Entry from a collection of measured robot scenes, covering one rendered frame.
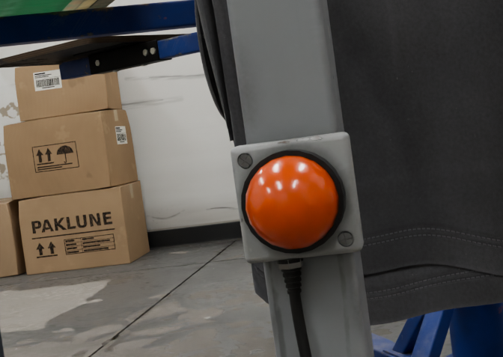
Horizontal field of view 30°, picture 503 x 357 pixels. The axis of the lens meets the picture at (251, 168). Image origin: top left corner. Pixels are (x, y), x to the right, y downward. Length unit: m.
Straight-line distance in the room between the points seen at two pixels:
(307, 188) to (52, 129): 4.88
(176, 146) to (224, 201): 0.43
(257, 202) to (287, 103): 0.05
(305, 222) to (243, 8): 0.10
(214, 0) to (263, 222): 0.36
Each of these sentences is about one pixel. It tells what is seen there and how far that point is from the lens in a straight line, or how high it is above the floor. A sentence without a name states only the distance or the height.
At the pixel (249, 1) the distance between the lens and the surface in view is 0.40.
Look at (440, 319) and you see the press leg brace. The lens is 1.92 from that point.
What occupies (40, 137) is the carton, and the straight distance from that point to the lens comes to 5.26.
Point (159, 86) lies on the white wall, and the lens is 5.52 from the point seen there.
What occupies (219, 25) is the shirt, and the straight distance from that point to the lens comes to 0.70.
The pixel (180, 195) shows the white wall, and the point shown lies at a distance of 5.52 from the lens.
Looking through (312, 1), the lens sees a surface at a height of 0.73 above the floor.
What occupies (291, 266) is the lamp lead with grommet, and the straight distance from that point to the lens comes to 0.39.
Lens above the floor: 0.69
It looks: 3 degrees down
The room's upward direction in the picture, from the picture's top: 8 degrees counter-clockwise
